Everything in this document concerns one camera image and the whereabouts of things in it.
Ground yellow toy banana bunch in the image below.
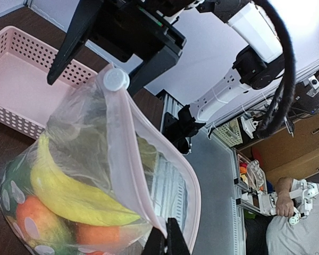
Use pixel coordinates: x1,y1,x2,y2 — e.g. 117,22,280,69
30,134,140,227

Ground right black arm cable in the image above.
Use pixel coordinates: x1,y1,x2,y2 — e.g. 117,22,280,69
252,0,297,139

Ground brown cardboard box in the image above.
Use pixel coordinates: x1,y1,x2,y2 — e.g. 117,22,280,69
240,114,319,185

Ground clear zip top bag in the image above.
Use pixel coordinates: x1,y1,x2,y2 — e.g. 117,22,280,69
0,65,201,254

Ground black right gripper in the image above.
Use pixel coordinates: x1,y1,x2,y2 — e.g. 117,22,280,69
47,0,186,96

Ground cream perforated storage basket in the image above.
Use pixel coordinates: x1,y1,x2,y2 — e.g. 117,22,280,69
214,118,243,147

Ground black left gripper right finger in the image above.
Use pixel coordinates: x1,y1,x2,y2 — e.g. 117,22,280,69
166,218,190,255

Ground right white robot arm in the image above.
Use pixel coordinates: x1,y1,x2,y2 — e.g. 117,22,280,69
47,1,287,124

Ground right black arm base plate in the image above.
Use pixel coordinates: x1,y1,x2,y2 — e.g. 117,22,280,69
162,105,206,155

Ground green orange toy mango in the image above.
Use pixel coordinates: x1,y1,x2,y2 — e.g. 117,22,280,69
16,195,76,254

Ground seated person grey shirt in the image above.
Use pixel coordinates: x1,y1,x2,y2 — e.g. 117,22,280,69
266,177,319,254

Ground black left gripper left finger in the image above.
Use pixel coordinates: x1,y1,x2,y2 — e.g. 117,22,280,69
141,227,166,255

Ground green toy bell pepper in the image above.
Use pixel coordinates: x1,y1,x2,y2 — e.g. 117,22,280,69
1,156,34,204

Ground orange toy orange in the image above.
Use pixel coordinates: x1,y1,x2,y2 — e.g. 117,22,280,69
76,223,120,245

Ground pink perforated plastic basket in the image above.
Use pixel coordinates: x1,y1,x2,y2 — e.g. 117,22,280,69
0,26,97,139

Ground white teleoperation leader device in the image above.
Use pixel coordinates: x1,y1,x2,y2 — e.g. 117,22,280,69
240,179,318,226

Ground front aluminium rail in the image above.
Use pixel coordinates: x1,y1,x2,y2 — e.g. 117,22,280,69
139,89,187,221

